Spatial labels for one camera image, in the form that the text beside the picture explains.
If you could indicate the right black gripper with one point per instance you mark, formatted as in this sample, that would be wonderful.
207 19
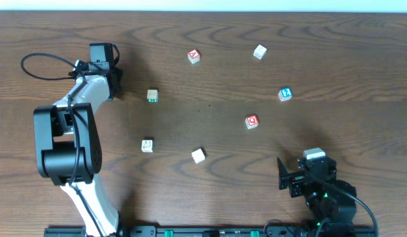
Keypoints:
296 178

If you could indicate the red letter A block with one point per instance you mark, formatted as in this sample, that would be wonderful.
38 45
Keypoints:
194 56

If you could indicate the red letter Q block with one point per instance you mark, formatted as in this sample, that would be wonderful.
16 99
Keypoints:
251 121

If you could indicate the white block green side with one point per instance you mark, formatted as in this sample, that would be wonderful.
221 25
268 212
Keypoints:
152 96

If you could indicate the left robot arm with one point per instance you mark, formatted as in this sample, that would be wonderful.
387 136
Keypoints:
68 150

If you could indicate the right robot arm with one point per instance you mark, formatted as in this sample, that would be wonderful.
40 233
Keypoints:
331 201

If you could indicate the white block picture face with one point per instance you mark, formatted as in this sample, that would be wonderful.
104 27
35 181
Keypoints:
147 146

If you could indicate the blue number 2 block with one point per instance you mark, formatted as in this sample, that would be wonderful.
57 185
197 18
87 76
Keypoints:
285 94

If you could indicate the plain white tilted block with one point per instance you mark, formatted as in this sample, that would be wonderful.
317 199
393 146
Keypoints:
198 155

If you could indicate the white block top right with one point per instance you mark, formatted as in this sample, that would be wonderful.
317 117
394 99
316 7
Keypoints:
259 52

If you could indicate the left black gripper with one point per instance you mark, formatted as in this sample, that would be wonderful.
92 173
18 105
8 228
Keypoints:
114 79

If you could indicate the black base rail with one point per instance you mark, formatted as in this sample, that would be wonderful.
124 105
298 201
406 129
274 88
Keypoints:
152 231

